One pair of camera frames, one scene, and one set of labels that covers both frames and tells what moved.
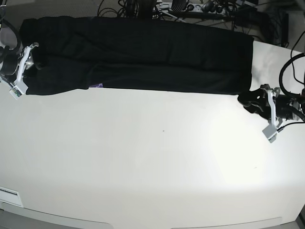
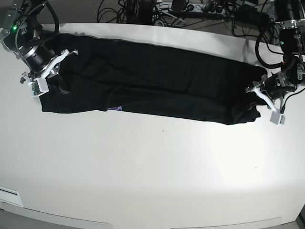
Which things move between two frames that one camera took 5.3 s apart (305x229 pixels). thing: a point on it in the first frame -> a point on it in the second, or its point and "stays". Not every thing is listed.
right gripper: (9, 65) -> (37, 57)
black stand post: (146, 8) stays
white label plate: (11, 196) stays
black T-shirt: (80, 52) -> (106, 74)
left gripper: (284, 107) -> (275, 86)
